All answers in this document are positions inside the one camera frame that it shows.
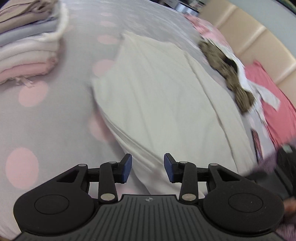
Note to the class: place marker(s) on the purple fleece sleeve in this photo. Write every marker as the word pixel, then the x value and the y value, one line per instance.
pixel 265 175

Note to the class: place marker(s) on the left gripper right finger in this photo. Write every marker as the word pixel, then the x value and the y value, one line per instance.
pixel 185 173

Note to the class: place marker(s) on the folded white garment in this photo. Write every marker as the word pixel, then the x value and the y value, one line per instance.
pixel 35 49

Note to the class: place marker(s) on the beige padded headboard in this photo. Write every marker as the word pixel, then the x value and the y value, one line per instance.
pixel 250 41

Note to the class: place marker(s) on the cream white long-sleeve shirt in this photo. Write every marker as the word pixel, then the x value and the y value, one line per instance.
pixel 157 99

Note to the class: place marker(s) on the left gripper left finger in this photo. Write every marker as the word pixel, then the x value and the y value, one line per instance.
pixel 110 174

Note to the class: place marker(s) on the pink crumpled garment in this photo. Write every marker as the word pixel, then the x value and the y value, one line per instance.
pixel 276 111

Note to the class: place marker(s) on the white printed garment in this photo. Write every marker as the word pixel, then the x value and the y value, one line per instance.
pixel 259 92

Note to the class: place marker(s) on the pink pillow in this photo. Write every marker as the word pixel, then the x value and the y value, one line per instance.
pixel 207 30

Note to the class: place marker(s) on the folded beige garment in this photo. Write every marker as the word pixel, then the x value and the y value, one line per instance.
pixel 16 14

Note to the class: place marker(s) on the white bedside cabinet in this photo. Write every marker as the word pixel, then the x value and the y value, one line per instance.
pixel 185 7

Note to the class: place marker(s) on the grey pink-dotted bed cover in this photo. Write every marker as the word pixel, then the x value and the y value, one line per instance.
pixel 55 125

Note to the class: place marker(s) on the folded pink garment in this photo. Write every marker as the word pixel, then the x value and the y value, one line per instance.
pixel 28 70

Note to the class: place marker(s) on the folded grey garment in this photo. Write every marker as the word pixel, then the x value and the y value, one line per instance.
pixel 27 31

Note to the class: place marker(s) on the brown striped garment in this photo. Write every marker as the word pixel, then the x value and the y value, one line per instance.
pixel 229 71

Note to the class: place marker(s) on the black smartphone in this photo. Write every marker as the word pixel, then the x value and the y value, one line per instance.
pixel 257 146

